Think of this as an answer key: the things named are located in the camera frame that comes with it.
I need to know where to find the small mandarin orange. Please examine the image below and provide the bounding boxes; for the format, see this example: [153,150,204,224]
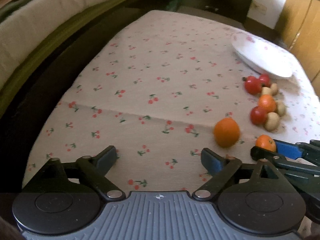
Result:
[255,134,277,152]

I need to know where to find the beige round fruit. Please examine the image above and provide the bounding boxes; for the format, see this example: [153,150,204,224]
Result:
[264,112,280,132]

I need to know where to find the large orange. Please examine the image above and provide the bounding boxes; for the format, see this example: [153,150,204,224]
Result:
[213,118,240,148]

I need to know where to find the beige longan fruit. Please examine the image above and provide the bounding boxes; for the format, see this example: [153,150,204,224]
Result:
[276,100,286,117]

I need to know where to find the tan round fruit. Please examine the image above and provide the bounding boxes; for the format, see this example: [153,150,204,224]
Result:
[261,87,273,96]

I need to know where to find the red tomato with stem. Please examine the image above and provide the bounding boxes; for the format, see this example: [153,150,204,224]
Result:
[242,76,262,95]

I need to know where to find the brown round fruit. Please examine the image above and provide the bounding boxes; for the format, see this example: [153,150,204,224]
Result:
[270,83,278,96]

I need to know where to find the red cherry tomato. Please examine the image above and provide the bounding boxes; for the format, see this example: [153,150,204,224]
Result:
[259,74,271,87]

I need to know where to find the white floral plate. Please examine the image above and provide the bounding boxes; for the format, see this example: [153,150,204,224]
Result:
[231,32,301,79]

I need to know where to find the cherry print tablecloth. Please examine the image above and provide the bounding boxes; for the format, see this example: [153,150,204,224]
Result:
[24,10,319,192]

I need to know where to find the wooden wardrobe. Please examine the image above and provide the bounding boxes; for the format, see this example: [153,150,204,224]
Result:
[276,0,319,83]

